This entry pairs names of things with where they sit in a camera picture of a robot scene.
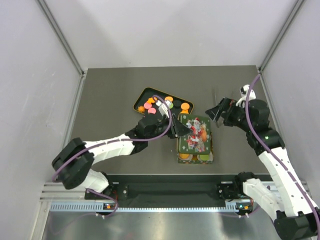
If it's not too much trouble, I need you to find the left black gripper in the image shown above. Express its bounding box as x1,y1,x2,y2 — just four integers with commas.
146,113,193,140

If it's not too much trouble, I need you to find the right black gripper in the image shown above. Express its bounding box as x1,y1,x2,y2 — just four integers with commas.
205,96,254,132

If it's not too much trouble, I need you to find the orange round cookie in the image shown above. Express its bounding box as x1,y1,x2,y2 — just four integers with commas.
179,153,192,161

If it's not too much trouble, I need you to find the gold tin lid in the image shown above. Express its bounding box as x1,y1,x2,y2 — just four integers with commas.
177,114,211,155

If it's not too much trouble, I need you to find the gold cookie tin box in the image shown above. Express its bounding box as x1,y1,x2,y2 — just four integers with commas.
176,132,214,165

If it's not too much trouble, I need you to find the green round cookie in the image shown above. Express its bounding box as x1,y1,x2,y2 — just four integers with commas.
198,154,210,161

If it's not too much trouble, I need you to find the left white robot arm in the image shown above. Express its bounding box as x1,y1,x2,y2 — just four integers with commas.
51,100,192,199

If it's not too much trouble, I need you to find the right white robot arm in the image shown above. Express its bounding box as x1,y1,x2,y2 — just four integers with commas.
205,85,320,240

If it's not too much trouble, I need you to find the pink round cookie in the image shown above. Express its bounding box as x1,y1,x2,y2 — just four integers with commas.
147,107,157,114

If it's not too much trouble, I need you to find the pink cookie upper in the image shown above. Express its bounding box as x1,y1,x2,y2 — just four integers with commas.
143,102,152,110

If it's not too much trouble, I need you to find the orange star cookie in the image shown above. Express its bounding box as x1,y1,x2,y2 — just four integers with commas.
137,106,145,113

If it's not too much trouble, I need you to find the black cookie tray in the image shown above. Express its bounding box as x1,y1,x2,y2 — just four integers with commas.
133,87,194,117

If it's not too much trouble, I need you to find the orange fish cookie left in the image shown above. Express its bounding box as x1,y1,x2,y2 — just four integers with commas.
147,97,155,104

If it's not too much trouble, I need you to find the orange fish cookie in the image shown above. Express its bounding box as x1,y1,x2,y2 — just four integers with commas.
180,110,189,115
147,97,155,104

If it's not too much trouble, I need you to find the orange dotted cookie top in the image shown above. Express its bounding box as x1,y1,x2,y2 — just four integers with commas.
164,96,173,102

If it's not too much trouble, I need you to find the orange dotted cookie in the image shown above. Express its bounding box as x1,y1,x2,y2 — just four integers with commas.
164,96,173,102
180,102,190,111

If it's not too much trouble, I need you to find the black cookie in tray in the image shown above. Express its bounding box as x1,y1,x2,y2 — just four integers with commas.
172,100,182,108

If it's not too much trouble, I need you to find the orange dotted cookie right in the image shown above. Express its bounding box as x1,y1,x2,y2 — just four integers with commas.
180,102,190,111

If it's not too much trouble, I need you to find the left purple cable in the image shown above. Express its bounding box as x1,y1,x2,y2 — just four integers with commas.
51,95,173,218

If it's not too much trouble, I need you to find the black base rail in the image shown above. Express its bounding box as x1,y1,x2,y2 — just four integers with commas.
101,174,248,208

